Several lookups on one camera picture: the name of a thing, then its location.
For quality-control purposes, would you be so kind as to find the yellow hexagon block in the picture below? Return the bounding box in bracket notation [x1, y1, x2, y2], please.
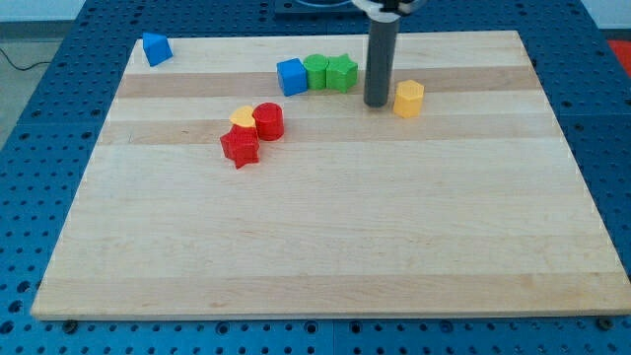
[392, 80, 425, 118]

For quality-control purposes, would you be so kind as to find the red cylinder block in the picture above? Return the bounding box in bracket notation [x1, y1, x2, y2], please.
[252, 103, 284, 141]

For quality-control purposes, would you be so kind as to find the red star block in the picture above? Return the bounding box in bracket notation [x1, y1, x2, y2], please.
[220, 124, 259, 169]

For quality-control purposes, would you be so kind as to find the yellow heart block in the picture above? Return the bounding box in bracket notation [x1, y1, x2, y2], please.
[229, 106, 256, 128]

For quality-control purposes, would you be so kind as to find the blue cube block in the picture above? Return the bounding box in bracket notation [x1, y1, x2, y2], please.
[276, 58, 308, 97]

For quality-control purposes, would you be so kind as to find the green star block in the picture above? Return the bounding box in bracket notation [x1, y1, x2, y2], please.
[326, 53, 358, 93]

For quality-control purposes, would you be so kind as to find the green cylinder block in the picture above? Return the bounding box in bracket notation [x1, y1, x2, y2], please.
[303, 53, 328, 90]

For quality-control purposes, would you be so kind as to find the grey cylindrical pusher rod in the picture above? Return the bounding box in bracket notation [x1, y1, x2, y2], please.
[364, 12, 400, 107]

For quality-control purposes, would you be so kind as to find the blue triangle block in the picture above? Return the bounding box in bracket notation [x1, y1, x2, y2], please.
[142, 33, 174, 67]

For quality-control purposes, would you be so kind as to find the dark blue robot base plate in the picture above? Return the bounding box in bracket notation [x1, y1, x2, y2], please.
[273, 0, 362, 18]

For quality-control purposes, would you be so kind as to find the black cable on floor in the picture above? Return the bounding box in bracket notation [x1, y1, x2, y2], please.
[0, 46, 53, 72]

